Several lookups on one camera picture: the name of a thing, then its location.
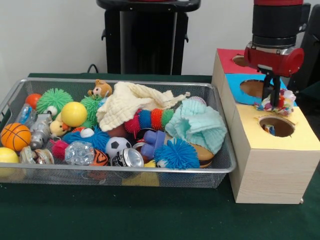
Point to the orange basketball toy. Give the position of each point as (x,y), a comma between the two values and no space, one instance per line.
(15,137)

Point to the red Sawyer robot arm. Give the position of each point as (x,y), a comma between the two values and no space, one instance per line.
(275,22)

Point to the mint knitted cloth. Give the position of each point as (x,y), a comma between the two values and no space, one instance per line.
(200,125)

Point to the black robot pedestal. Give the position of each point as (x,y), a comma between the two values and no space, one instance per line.
(150,42)

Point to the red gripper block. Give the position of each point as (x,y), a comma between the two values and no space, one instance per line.
(275,62)

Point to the cream knitted cloth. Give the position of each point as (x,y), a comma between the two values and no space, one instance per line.
(120,107)

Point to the wooden three-hole sorting box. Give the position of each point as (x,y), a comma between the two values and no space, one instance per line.
(275,175)

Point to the dark green tablecloth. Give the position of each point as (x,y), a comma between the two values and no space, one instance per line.
(150,217)

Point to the silver toy robot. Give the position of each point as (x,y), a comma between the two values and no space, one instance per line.
(40,130)

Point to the yellow plastic ball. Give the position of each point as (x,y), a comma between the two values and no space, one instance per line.
(74,114)
(8,155)

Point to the polka dot patterned cloth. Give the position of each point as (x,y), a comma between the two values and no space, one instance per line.
(269,129)

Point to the small soccer ball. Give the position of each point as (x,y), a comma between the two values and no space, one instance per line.
(117,147)

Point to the red-orange ball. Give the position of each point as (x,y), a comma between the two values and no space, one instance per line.
(32,100)

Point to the multicolour spiky caterpillar toy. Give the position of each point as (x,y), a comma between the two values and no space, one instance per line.
(152,118)

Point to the brown plush animal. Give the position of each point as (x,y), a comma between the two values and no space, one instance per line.
(101,87)

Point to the yellow plush duck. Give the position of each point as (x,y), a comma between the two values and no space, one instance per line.
(58,127)

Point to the blue spiky rubber ball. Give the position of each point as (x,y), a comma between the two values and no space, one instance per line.
(177,155)
(97,137)

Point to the large green spiky ball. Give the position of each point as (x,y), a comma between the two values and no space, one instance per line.
(53,98)

